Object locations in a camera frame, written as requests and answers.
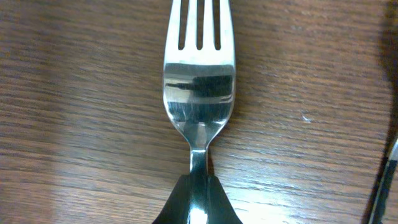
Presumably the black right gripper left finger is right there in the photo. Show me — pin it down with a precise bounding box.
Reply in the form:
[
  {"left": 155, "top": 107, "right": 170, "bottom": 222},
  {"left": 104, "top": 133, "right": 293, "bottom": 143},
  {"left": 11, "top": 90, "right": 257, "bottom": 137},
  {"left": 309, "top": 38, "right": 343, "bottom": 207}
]
[{"left": 152, "top": 175, "right": 191, "bottom": 224}]

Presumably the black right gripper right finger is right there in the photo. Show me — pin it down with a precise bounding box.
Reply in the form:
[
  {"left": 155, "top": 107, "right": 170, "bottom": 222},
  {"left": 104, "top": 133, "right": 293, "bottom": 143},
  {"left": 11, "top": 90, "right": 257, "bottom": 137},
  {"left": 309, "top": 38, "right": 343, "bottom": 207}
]
[{"left": 207, "top": 175, "right": 242, "bottom": 224}]

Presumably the silver fork with long handle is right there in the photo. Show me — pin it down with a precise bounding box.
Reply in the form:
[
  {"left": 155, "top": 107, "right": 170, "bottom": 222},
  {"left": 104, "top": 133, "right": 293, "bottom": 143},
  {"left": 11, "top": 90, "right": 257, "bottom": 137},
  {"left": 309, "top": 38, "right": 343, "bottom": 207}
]
[{"left": 163, "top": 0, "right": 236, "bottom": 223}]

